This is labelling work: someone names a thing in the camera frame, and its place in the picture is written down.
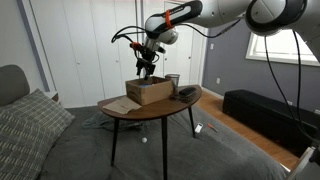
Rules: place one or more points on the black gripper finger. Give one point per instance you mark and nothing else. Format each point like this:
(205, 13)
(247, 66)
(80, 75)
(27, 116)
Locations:
(139, 66)
(149, 71)

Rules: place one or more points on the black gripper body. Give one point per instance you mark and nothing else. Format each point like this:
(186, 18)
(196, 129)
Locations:
(145, 55)

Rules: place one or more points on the blue marker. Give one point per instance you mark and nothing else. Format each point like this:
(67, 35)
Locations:
(145, 85)

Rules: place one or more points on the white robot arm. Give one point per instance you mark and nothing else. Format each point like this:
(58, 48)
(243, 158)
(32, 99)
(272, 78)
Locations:
(263, 17)

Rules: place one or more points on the brown cardboard box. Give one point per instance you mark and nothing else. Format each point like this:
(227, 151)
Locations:
(160, 90)

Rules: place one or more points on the mesh pen cup basket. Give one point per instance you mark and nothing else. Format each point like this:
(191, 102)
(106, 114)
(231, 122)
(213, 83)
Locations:
(174, 78)

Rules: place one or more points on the orange marker on bed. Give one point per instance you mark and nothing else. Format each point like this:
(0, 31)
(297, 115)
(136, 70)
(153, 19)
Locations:
(212, 127)

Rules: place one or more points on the dark wooden side table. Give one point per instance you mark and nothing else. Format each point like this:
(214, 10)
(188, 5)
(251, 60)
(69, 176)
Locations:
(158, 110)

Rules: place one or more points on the black glasses case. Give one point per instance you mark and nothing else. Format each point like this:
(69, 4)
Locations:
(186, 92)

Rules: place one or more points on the brown paper sheet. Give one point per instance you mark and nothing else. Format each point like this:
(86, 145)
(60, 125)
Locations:
(122, 106)

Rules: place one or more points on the teal cloth under table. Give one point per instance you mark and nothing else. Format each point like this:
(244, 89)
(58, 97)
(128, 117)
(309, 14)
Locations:
(102, 121)

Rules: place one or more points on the small white ball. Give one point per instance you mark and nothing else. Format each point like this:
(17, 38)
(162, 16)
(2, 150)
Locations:
(144, 140)

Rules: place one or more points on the white remote on bed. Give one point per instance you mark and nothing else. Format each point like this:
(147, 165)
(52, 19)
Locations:
(198, 128)

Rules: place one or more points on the grey bed blanket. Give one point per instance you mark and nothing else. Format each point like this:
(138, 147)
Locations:
(84, 154)

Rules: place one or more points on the grey headboard cushion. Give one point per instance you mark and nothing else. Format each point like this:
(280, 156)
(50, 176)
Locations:
(13, 84)

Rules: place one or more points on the grey patterned pillow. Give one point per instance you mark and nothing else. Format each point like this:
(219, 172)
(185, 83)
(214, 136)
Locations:
(28, 129)

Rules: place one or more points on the black storage bench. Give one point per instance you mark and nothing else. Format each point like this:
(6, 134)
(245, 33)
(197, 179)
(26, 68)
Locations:
(267, 116)

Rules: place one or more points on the window with white blind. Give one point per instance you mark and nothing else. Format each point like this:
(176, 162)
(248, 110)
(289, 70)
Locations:
(283, 47)

